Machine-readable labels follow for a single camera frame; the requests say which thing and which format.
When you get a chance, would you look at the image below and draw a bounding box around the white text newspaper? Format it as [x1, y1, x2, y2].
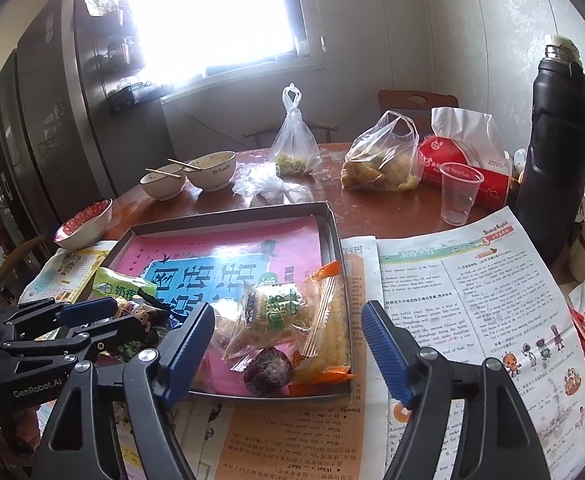
[375, 204, 585, 480]

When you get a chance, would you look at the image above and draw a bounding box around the wooden chair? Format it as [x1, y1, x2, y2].
[377, 89, 458, 121]
[0, 234, 49, 307]

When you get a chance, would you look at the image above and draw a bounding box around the large beige bowl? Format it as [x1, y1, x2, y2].
[184, 151, 237, 192]

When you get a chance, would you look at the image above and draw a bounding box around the black thermos bottle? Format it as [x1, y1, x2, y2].
[513, 34, 585, 267]

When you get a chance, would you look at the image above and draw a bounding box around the dark purple snack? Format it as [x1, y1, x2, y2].
[243, 346, 296, 397]

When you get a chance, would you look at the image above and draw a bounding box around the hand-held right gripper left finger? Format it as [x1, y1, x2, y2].
[32, 301, 216, 480]

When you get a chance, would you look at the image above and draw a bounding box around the clear plastic cup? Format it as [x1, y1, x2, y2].
[439, 162, 486, 226]

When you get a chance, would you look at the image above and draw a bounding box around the window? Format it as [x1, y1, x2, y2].
[106, 0, 324, 72]

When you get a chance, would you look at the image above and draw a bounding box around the colourful cartoon newspaper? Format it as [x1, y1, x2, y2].
[24, 239, 119, 307]

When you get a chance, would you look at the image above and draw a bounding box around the green snack packet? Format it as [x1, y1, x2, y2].
[92, 266, 159, 311]

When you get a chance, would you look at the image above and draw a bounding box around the clear cake packet green label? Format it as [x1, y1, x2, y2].
[224, 281, 319, 367]

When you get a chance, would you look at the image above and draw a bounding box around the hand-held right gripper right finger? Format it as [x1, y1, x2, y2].
[360, 300, 553, 480]

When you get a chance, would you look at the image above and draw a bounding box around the crumpled clear plastic bag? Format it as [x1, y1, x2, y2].
[232, 164, 316, 206]

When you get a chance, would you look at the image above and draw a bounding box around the yellow brown striped snack packet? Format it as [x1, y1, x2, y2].
[114, 297, 171, 337]

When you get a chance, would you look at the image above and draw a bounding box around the shallow grey box pink lining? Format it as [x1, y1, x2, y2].
[89, 200, 358, 402]

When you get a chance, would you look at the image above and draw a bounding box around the red tissue pack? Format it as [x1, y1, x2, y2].
[417, 107, 514, 212]

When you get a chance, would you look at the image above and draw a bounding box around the orange page newspaper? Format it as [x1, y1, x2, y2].
[191, 234, 389, 480]

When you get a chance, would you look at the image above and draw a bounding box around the dark refrigerator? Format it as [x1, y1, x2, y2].
[0, 0, 173, 221]

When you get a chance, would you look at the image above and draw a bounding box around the orange cracker packet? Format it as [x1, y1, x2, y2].
[291, 259, 356, 387]

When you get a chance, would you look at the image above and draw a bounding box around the red patterned bowl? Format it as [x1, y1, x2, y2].
[53, 198, 114, 251]

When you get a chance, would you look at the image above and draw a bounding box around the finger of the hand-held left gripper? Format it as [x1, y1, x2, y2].
[0, 315, 154, 364]
[4, 295, 119, 337]

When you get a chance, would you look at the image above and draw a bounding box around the knotted clear plastic bag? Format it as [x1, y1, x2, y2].
[270, 83, 323, 176]

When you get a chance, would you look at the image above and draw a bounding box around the plastic bag with yellow food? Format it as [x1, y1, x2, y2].
[341, 109, 421, 192]

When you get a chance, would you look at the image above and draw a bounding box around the small beige bowl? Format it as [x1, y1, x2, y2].
[139, 169, 188, 202]

